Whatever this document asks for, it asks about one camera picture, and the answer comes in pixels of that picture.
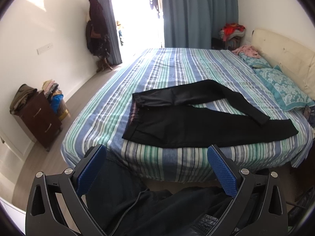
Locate dark coats on rack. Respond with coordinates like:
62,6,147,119
85,0,111,58

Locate blue curtain right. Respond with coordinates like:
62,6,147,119
162,0,239,49

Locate teal floral pillow far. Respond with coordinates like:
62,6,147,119
239,52,271,69

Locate teal floral pillow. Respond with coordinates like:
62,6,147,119
254,65,314,111
239,52,271,69

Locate red clothes pile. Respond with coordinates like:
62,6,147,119
220,23,246,41

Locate striped bed sheet mattress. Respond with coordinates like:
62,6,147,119
61,48,313,182

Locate black pants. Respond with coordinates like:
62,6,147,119
123,80,298,148

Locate olive clothes on nightstand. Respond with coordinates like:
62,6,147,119
10,84,37,114

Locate pink cloth on pillow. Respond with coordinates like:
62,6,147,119
232,45,261,59

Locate black trousers on person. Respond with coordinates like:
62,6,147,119
85,154,232,235

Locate teal floral pillow near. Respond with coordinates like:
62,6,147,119
254,65,314,111

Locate blue curtain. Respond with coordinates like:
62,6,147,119
98,0,122,65
162,0,239,49

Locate blue curtain left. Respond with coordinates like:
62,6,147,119
98,0,122,65

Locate cream padded headboard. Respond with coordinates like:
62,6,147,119
251,29,315,99

